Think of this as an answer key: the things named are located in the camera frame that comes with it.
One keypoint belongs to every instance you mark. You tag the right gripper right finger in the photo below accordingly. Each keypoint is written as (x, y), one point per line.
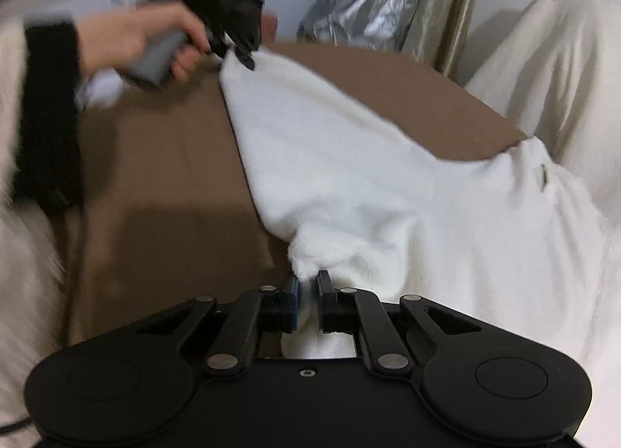
(361, 314)

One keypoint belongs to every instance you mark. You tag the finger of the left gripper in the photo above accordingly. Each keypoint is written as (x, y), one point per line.
(244, 54)

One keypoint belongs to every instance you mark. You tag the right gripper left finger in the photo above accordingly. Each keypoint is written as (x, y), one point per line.
(267, 310)

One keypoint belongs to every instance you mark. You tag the white fleece garment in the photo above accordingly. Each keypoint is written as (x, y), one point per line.
(515, 240)

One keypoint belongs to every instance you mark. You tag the black sleeved left forearm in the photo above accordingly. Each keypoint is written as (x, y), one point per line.
(48, 154)

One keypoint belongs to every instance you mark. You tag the person's left hand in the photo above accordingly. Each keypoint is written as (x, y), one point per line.
(115, 39)

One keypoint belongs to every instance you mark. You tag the beige curtain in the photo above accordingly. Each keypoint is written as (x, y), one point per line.
(437, 33)

